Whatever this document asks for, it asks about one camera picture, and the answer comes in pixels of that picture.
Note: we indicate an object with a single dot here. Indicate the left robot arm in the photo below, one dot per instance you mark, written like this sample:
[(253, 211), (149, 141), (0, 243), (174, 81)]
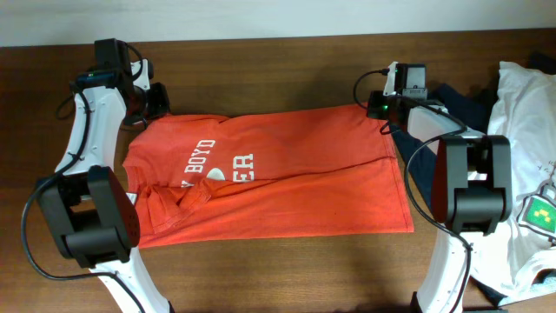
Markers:
[(89, 214)]

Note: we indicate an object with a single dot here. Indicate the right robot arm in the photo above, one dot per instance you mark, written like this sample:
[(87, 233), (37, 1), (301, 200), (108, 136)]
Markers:
[(472, 186)]

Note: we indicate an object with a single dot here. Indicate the red soccer t-shirt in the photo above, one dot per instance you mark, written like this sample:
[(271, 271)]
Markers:
[(322, 172)]

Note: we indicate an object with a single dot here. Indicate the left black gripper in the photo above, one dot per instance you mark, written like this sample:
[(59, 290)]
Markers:
[(161, 106)]

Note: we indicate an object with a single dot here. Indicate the white printed t-shirt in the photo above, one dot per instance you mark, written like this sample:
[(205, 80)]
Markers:
[(508, 261)]

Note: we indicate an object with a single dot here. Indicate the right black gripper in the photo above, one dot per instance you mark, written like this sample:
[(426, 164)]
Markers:
[(373, 104)]

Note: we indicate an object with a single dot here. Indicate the navy blue garment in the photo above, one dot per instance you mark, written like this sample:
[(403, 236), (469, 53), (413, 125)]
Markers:
[(475, 111)]

